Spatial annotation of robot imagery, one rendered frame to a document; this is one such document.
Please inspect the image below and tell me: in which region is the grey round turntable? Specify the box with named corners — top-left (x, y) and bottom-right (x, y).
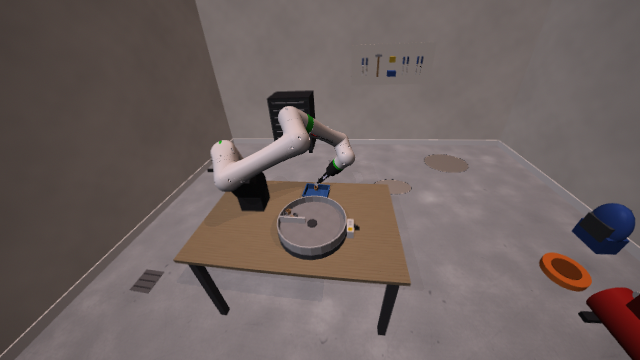
top-left (277, 196), bottom-right (360, 260)

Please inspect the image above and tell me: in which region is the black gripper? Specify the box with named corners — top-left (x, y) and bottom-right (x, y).
top-left (314, 167), bottom-right (335, 186)

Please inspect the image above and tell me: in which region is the blue rectangular tray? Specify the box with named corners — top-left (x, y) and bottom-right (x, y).
top-left (302, 183), bottom-right (330, 197)

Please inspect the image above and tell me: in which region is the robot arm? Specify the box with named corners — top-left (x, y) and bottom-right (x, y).
top-left (207, 106), bottom-right (355, 192)

